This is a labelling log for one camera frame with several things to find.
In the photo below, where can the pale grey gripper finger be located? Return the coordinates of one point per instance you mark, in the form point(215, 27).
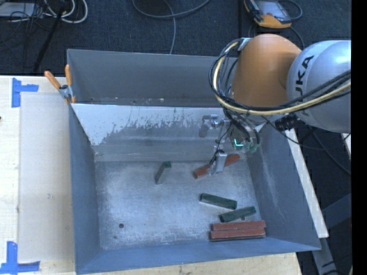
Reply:
point(204, 129)
point(219, 163)

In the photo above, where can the grey metal bin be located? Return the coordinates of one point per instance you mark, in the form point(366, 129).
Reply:
point(160, 208)

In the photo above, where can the black cylinder on white bracket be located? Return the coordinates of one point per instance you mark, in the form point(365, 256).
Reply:
point(286, 122)

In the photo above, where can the red-brown flat block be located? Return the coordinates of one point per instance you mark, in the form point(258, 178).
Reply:
point(203, 170)
point(238, 225)
point(238, 235)

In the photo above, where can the dark green flat block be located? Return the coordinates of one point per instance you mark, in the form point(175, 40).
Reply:
point(237, 214)
point(218, 201)
point(163, 173)

